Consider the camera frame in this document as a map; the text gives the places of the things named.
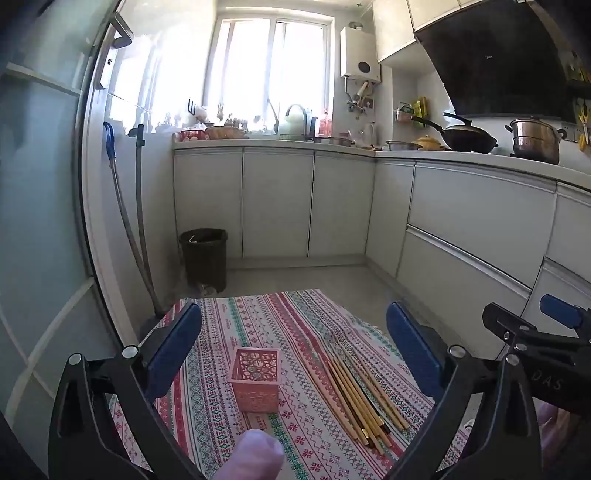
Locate right hand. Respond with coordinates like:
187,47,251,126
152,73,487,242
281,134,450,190
534,399,590,479

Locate left hand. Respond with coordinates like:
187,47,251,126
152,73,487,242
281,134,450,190
214,429,284,480

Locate white base cabinets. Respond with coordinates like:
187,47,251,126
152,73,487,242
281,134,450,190
172,145,590,343

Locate pink plastic basket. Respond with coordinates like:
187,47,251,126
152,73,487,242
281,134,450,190
229,347,283,414

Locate patterned red green tablecloth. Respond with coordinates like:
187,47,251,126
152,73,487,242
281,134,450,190
106,288,475,480

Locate stainless steel pot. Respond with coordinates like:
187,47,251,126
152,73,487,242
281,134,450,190
505,118,567,165

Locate black wok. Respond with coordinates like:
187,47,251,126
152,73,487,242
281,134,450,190
411,112,497,154

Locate yellow clay pot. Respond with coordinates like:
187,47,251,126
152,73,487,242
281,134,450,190
415,135,446,151

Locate dark brown trash bin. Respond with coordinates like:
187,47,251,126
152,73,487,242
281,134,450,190
178,228,228,293

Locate black range hood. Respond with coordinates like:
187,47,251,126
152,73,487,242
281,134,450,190
416,1,574,122

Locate white water heater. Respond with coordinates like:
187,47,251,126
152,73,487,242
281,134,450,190
339,27,382,84

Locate woven bread basket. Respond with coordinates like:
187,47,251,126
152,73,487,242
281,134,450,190
205,126,246,140

